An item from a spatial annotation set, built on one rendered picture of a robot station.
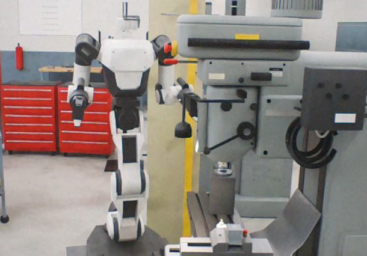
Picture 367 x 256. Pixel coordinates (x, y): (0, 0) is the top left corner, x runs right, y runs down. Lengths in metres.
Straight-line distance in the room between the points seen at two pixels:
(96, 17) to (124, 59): 8.48
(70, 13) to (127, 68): 8.57
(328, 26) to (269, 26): 9.86
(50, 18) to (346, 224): 9.69
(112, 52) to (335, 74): 1.23
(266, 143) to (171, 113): 1.88
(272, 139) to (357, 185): 0.38
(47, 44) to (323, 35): 6.33
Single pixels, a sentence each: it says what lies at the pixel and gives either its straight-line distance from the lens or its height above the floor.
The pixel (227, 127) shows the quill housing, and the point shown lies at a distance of 1.85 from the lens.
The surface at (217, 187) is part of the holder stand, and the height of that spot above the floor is 1.10.
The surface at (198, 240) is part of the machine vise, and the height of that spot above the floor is 1.03.
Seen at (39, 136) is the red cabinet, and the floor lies 0.29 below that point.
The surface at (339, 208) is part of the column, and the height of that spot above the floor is 1.16.
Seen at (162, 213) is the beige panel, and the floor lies 0.34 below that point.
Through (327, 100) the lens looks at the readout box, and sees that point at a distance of 1.64.
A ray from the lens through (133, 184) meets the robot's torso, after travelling 2.53.
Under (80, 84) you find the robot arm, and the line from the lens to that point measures 2.29.
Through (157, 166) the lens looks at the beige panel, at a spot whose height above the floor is 0.75.
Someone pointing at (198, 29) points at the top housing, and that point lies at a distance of 1.76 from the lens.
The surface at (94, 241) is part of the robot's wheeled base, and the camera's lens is 2.95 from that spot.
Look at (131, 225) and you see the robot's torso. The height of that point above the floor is 0.74.
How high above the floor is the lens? 1.85
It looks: 12 degrees down
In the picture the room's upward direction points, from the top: 2 degrees clockwise
